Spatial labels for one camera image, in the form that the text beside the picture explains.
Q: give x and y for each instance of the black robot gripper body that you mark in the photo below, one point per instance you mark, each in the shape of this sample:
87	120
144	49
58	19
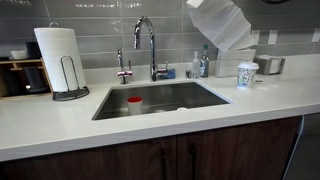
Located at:
276	1

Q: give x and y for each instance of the wooden stir stick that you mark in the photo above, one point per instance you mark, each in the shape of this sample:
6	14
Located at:
258	81

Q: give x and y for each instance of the white tissue sheet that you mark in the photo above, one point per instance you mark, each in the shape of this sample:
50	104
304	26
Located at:
220	23

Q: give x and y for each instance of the small white bowl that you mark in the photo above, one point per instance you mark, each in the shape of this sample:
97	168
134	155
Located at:
18	54

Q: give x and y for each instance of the wooden shelf organizer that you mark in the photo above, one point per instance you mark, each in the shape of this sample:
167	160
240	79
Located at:
20	61

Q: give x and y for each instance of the white tissue pile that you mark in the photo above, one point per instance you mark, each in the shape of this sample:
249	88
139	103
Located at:
236	55

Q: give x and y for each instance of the small chrome water dispenser tap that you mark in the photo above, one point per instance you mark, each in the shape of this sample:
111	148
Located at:
120	59

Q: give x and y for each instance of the clear soap pump bottle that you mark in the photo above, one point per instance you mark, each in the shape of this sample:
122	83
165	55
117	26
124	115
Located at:
196	68

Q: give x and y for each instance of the white cabinet end panel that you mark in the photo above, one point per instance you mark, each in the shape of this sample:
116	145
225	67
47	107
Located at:
293	150

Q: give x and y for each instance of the blue sponge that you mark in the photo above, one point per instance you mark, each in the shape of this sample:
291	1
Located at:
170	74

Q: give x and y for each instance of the metal napkin holder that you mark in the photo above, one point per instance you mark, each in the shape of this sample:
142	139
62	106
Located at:
261	66

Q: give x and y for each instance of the dark wood cabinet door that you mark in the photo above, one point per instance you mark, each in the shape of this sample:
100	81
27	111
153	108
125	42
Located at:
240	150
83	163

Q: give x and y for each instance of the tall chrome gooseneck faucet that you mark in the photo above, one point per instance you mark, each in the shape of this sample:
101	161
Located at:
152	50

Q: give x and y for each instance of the black tumbler cup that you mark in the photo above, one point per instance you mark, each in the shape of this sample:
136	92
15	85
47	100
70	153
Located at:
34	78

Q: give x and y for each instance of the black mug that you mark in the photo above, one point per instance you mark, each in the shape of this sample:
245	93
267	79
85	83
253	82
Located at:
33	50

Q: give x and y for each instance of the green capped dish soap bottle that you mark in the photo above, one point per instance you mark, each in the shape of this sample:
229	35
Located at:
204	63

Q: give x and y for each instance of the small chrome countertop cap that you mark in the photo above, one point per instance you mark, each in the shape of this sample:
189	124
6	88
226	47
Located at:
188	73

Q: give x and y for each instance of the white paper towel roll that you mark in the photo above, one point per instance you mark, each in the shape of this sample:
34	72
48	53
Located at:
56	50

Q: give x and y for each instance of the white wall outlet plate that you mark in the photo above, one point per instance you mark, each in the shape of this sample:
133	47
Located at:
316	35
272	37

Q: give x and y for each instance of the white paper sheet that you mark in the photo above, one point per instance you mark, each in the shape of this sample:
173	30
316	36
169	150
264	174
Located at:
257	35

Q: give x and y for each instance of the white napkin stack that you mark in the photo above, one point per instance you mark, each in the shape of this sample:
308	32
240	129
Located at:
275	66

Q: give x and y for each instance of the stainless steel sink basin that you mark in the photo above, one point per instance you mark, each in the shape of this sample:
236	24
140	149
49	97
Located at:
186	95

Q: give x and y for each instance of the white cup with red inside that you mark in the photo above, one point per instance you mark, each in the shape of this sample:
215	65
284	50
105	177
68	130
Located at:
134	106

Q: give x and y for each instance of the printed paper cup with lid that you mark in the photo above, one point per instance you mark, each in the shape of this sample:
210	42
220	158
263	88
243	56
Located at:
246	75

